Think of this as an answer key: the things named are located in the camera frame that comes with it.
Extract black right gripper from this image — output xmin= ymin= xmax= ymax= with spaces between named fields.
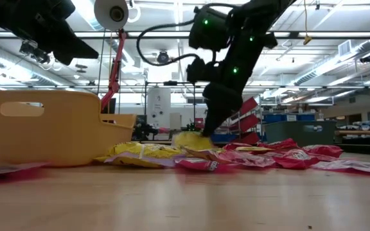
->
xmin=202 ymin=51 xmax=260 ymax=138

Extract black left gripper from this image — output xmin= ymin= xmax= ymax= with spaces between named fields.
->
xmin=10 ymin=0 xmax=100 ymax=66

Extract small red KitKat bar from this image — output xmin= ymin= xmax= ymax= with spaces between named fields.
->
xmin=222 ymin=142 xmax=253 ymax=151
xmin=273 ymin=149 xmax=321 ymax=170
xmin=257 ymin=138 xmax=300 ymax=151

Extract yellow sour candy bag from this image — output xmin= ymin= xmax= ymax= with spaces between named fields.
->
xmin=234 ymin=146 xmax=274 ymax=153
xmin=171 ymin=131 xmax=215 ymax=151
xmin=93 ymin=150 xmax=177 ymax=169
xmin=107 ymin=142 xmax=186 ymax=160
xmin=183 ymin=146 xmax=226 ymax=161

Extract red candy pack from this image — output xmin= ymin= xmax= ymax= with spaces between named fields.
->
xmin=216 ymin=150 xmax=278 ymax=168
xmin=302 ymin=144 xmax=344 ymax=158

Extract pink transparent candy pack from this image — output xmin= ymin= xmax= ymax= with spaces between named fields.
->
xmin=0 ymin=161 xmax=49 ymax=180
xmin=312 ymin=159 xmax=370 ymax=176
xmin=174 ymin=157 xmax=237 ymax=172

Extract red bin rack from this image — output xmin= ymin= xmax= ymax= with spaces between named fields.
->
xmin=233 ymin=96 xmax=262 ymax=145

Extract black ceiling fixture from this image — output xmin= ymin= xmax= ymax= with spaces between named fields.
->
xmin=19 ymin=40 xmax=51 ymax=64

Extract red desk lamp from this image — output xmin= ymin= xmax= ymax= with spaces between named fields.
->
xmin=93 ymin=0 xmax=130 ymax=113

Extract blue storage bins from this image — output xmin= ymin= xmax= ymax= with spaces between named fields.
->
xmin=261 ymin=112 xmax=316 ymax=123

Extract white cylindrical tank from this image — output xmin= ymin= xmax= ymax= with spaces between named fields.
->
xmin=146 ymin=87 xmax=172 ymax=130

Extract teal plastic bin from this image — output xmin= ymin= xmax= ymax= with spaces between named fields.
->
xmin=263 ymin=120 xmax=337 ymax=148

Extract black hanging ceiling device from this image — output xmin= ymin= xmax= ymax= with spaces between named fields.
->
xmin=156 ymin=50 xmax=170 ymax=64

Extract yellow plastic bin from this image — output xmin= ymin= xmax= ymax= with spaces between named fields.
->
xmin=0 ymin=89 xmax=137 ymax=167

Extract wooden workbench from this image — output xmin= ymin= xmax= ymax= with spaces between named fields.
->
xmin=334 ymin=129 xmax=370 ymax=146

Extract black cart frame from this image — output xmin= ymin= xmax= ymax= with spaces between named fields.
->
xmin=144 ymin=80 xmax=198 ymax=144

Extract black right camera cable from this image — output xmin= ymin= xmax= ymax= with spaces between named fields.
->
xmin=136 ymin=3 xmax=237 ymax=67

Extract yellow hanging cord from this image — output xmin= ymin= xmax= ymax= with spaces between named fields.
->
xmin=302 ymin=0 xmax=313 ymax=46

